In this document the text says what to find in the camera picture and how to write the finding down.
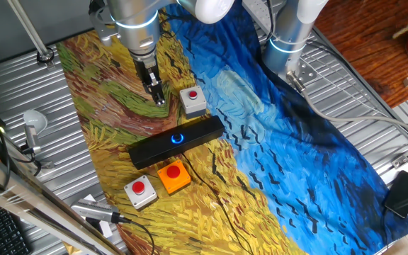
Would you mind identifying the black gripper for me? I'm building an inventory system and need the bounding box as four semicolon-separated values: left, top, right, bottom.
132;55;166;108

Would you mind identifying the black speaker bar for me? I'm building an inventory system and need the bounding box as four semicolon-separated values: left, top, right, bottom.
128;115;225;170

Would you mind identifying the grey box flat red button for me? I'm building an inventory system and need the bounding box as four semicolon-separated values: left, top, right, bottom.
178;85;208;120

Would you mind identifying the orange box red button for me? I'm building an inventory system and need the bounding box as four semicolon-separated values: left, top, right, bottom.
157;159;192;196

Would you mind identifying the grey box raised red button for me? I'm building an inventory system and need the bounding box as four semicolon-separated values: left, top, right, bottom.
123;174;159;210

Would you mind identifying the perforated aluminium bar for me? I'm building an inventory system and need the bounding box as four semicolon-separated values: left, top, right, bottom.
242;0;276;35

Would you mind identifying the silver mounting pole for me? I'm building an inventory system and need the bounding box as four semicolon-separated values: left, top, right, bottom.
7;0;55;67

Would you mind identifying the painted wheatfield print cloth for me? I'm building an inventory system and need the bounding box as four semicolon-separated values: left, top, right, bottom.
55;0;408;255

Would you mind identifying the black smartphone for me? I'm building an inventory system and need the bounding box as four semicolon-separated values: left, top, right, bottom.
383;170;408;220

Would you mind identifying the wrist camera with metal bracket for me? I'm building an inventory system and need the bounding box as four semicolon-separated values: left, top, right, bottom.
89;0;120;47

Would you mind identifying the thin black speaker cable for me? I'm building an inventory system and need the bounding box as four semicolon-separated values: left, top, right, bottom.
181;152;254;255

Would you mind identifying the black camera cable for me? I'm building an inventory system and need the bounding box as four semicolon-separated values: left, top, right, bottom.
117;216;155;255

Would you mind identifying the silver ribbed camera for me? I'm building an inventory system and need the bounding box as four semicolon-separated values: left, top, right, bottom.
71;198;122;225

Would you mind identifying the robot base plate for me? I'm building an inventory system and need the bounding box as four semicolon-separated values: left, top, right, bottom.
288;56;318;86

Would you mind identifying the aluminium frame rail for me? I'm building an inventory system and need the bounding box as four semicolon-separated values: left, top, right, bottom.
0;143;127;255

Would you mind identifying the thick grey robot cable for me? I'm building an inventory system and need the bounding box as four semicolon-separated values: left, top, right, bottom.
285;70;408;141

